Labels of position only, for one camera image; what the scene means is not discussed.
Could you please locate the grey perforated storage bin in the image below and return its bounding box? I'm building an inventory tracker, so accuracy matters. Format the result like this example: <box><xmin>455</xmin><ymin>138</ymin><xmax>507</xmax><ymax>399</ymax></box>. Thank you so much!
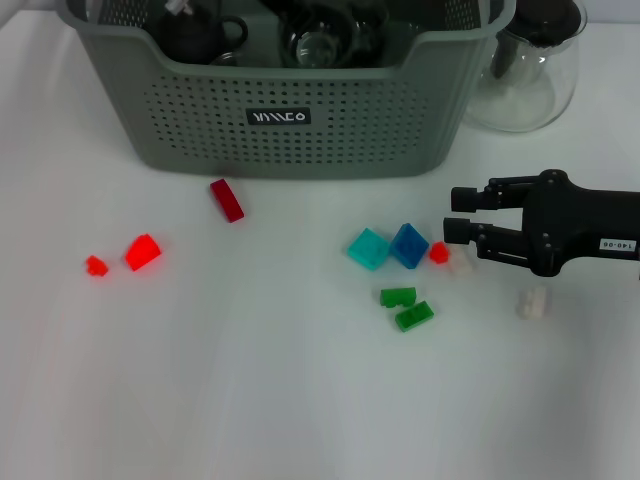
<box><xmin>53</xmin><ymin>0</ymin><xmax>516</xmax><ymax>181</ymax></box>

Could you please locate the blue square building block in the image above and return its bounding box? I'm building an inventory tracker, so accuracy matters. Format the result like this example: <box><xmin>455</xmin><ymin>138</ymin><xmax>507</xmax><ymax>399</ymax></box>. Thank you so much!
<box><xmin>388</xmin><ymin>222</ymin><xmax>430</xmax><ymax>270</ymax></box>

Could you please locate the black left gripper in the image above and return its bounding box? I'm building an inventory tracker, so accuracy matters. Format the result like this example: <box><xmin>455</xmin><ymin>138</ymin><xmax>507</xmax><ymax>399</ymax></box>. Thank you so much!
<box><xmin>259</xmin><ymin>0</ymin><xmax>351</xmax><ymax>26</ymax></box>

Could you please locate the glass teacup with black base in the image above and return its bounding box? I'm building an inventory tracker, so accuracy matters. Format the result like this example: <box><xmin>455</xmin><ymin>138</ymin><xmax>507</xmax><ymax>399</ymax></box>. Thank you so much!
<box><xmin>349</xmin><ymin>0</ymin><xmax>390</xmax><ymax>64</ymax></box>
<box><xmin>277</xmin><ymin>9</ymin><xmax>354</xmax><ymax>69</ymax></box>
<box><xmin>209</xmin><ymin>49</ymin><xmax>246</xmax><ymax>68</ymax></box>

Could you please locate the white building block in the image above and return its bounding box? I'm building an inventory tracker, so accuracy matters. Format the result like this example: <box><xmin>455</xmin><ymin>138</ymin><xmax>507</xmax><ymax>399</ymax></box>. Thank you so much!
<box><xmin>447</xmin><ymin>248</ymin><xmax>476</xmax><ymax>275</ymax></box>
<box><xmin>514</xmin><ymin>287</ymin><xmax>549</xmax><ymax>320</ymax></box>

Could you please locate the bright red sloped block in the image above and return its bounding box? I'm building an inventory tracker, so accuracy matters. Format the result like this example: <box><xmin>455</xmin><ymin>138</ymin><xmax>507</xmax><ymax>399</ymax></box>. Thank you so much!
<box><xmin>124</xmin><ymin>233</ymin><xmax>164</xmax><ymax>272</ymax></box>

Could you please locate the glass carafe with black lid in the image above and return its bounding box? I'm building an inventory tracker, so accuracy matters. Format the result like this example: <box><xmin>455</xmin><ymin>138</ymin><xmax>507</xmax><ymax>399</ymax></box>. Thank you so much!
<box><xmin>464</xmin><ymin>0</ymin><xmax>589</xmax><ymax>134</ymax></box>

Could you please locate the green building block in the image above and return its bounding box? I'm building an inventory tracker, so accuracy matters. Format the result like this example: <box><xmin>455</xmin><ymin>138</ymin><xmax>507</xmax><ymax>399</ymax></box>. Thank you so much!
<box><xmin>379</xmin><ymin>287</ymin><xmax>418</xmax><ymax>309</ymax></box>
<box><xmin>394</xmin><ymin>300</ymin><xmax>435</xmax><ymax>333</ymax></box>

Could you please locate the dark red long brick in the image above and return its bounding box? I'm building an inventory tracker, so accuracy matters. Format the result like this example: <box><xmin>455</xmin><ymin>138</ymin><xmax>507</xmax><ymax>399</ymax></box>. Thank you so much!
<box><xmin>208</xmin><ymin>178</ymin><xmax>246</xmax><ymax>224</ymax></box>

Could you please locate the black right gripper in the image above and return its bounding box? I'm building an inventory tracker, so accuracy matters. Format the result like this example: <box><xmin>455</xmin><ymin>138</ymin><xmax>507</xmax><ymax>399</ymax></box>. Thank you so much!
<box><xmin>442</xmin><ymin>168</ymin><xmax>640</xmax><ymax>279</ymax></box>

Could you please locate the teal square building block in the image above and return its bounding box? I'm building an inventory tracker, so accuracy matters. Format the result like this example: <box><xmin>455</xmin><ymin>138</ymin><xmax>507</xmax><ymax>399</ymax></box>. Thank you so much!
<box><xmin>347</xmin><ymin>227</ymin><xmax>391</xmax><ymax>272</ymax></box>

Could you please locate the dark clay teapot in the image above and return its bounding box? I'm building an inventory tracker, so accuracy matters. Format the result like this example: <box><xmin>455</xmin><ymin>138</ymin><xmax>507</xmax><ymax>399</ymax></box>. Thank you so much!
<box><xmin>157</xmin><ymin>9</ymin><xmax>250</xmax><ymax>65</ymax></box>

